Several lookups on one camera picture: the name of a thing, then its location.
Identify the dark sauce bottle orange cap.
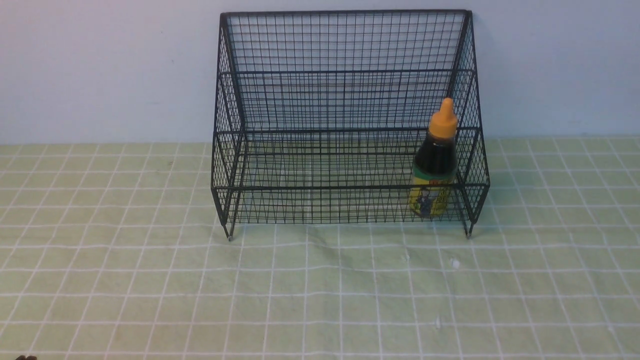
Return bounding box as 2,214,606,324
407,97,458,218

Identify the green checkered tablecloth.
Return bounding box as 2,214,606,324
0,137,639,360

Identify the black wire mesh shelf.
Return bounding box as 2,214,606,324
210,9,490,240

